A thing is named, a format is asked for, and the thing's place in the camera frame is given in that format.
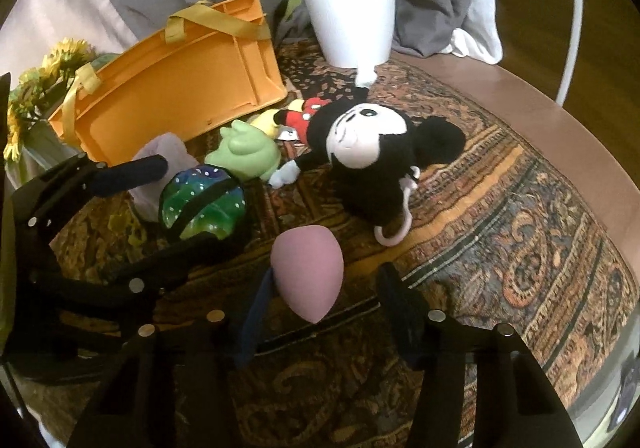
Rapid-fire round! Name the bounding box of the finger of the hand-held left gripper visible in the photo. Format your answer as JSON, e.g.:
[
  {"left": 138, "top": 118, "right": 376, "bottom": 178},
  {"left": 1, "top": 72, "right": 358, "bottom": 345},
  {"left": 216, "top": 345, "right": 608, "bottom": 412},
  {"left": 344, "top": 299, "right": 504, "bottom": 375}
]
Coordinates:
[
  {"left": 12, "top": 153, "right": 170, "bottom": 229},
  {"left": 30, "top": 232, "right": 249, "bottom": 310}
]

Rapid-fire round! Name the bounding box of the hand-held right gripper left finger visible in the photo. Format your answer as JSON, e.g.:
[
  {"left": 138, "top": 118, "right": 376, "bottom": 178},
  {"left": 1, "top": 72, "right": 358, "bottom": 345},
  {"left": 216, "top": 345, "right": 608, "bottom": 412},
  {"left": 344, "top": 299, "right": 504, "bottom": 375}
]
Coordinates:
[{"left": 67, "top": 271, "right": 277, "bottom": 448}]

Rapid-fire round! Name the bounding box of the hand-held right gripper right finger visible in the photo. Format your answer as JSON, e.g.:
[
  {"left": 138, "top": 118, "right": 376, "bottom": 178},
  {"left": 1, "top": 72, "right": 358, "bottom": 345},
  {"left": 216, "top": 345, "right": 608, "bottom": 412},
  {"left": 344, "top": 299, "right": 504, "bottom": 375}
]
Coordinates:
[{"left": 377, "top": 262, "right": 587, "bottom": 448}]

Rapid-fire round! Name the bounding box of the pale purple soft toy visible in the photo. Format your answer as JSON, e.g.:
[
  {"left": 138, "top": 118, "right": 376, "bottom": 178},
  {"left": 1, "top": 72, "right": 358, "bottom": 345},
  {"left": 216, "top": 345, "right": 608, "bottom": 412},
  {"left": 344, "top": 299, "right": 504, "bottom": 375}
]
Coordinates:
[{"left": 127, "top": 133, "right": 201, "bottom": 224}]

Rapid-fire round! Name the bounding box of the green and blue dotted ball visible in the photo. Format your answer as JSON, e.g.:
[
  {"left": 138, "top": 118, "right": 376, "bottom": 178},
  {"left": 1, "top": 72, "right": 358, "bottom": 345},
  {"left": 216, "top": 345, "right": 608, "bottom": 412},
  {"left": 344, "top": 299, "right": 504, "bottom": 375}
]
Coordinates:
[{"left": 159, "top": 165, "right": 247, "bottom": 243}]

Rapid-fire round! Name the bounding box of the pink egg-shaped sponge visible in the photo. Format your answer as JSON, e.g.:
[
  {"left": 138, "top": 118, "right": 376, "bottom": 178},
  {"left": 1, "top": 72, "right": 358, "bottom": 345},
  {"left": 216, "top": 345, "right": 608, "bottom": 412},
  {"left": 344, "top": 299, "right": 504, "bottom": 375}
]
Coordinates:
[{"left": 270, "top": 224, "right": 346, "bottom": 324}]

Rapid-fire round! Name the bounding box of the orange crate with yellow straps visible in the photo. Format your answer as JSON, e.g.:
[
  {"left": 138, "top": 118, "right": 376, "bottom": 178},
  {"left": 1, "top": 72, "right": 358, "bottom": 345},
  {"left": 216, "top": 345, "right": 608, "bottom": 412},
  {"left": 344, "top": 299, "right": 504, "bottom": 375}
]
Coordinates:
[{"left": 47, "top": 0, "right": 288, "bottom": 166}]

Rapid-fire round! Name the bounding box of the green frog squishy toy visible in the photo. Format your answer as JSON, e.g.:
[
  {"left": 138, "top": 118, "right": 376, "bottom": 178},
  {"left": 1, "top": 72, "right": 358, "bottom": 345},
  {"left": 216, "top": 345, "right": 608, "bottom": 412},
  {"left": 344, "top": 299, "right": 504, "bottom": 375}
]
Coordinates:
[{"left": 204, "top": 121, "right": 283, "bottom": 184}]

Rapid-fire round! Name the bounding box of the black and white mouse plush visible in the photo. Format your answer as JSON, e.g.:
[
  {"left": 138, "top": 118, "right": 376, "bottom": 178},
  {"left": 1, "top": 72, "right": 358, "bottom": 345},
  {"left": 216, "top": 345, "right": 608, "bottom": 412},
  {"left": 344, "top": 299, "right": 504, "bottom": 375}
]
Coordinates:
[{"left": 250, "top": 63, "right": 468, "bottom": 249}]

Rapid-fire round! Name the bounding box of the grey flower vase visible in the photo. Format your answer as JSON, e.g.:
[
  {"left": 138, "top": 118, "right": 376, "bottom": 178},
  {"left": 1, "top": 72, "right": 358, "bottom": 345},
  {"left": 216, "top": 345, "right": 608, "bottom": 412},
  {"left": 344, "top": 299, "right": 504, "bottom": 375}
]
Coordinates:
[{"left": 5, "top": 128, "right": 76, "bottom": 189}]

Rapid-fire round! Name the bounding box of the patterned rug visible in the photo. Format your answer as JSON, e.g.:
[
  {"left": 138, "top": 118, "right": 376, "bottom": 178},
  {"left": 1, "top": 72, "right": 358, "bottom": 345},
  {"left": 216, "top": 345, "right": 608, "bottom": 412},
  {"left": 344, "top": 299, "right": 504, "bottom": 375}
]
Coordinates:
[{"left": 45, "top": 38, "right": 640, "bottom": 448}]

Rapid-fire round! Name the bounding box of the sunflower bouquet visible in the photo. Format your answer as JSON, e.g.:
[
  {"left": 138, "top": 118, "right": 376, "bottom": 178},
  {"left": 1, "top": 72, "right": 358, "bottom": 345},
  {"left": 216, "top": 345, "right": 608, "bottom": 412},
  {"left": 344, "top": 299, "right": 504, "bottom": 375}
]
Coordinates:
[{"left": 2, "top": 38, "right": 101, "bottom": 164}]

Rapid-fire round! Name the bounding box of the white plant pot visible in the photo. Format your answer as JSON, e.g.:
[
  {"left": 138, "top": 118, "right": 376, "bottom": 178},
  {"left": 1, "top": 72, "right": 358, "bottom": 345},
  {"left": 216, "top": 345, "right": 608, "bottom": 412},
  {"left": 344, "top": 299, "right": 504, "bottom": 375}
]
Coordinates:
[{"left": 304, "top": 0, "right": 397, "bottom": 69}]

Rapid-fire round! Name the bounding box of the white curved tube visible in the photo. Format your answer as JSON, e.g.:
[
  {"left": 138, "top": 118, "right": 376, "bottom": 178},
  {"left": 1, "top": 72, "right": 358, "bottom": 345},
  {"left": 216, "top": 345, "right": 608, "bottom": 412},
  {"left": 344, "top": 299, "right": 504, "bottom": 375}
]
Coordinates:
[{"left": 555, "top": 0, "right": 586, "bottom": 104}]

